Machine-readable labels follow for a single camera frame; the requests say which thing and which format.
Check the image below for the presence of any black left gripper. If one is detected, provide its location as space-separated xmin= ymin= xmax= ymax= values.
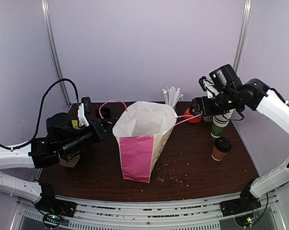
xmin=60 ymin=117 xmax=116 ymax=158

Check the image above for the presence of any stack of black cup lids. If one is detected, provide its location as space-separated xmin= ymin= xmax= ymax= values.
xmin=95 ymin=107 xmax=111 ymax=119

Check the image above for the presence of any stack of paper cups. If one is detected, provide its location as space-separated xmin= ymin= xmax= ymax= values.
xmin=210 ymin=113 xmax=231 ymax=138

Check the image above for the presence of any pink and white paper bag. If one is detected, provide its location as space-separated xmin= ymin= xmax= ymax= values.
xmin=112 ymin=101 xmax=180 ymax=183

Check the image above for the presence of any stack of cardboard cup carriers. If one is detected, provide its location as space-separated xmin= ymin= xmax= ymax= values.
xmin=59 ymin=155 xmax=80 ymax=168

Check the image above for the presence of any single brown paper cup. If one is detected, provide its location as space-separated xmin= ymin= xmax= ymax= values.
xmin=211 ymin=145 xmax=231 ymax=161

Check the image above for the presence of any single black cup lid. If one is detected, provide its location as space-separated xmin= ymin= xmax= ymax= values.
xmin=214 ymin=137 xmax=232 ymax=153

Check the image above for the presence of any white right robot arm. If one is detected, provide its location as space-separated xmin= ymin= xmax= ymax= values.
xmin=189 ymin=64 xmax=289 ymax=216

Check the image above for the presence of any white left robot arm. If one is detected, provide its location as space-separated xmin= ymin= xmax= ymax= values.
xmin=0 ymin=113 xmax=116 ymax=218

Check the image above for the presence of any lime green bowl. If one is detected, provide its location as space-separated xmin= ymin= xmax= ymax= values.
xmin=72 ymin=120 xmax=78 ymax=127

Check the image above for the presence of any orange bowl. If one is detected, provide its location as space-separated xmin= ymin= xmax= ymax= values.
xmin=184 ymin=108 xmax=202 ymax=124

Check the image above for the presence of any glass jar of straws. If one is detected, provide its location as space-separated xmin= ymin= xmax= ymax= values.
xmin=162 ymin=86 xmax=184 ymax=108

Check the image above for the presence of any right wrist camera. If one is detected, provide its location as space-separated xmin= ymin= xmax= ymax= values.
xmin=198 ymin=76 xmax=219 ymax=99

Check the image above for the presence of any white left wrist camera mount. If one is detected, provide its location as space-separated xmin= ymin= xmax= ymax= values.
xmin=78 ymin=97 xmax=91 ymax=127

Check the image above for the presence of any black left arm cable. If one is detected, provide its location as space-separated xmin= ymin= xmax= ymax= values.
xmin=0 ymin=78 xmax=79 ymax=150

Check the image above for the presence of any right aluminium frame post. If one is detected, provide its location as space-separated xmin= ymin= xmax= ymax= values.
xmin=233 ymin=0 xmax=253 ymax=74

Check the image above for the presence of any aluminium frame post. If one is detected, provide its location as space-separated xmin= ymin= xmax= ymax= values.
xmin=233 ymin=0 xmax=253 ymax=74
xmin=41 ymin=0 xmax=71 ymax=107

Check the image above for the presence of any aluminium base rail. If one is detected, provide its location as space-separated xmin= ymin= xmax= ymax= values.
xmin=10 ymin=189 xmax=286 ymax=230

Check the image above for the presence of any left aluminium frame post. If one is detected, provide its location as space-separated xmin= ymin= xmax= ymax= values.
xmin=41 ymin=0 xmax=71 ymax=107

